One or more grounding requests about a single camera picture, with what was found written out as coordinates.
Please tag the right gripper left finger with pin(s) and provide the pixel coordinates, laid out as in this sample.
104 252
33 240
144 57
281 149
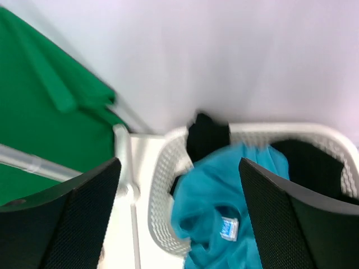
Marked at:
63 226

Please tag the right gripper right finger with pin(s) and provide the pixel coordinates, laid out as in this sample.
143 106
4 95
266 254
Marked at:
295 227

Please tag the teal t shirt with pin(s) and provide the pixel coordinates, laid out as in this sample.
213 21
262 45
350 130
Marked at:
210 208

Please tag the green t shirt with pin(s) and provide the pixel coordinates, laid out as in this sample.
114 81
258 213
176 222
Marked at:
52 106

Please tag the black garment in basket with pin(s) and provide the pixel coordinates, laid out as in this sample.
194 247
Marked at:
309 166

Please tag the white metal clothes rack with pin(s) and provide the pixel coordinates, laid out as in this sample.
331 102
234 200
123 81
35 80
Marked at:
121 243

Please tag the white plastic laundry basket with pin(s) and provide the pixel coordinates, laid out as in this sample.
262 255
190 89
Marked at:
173 160

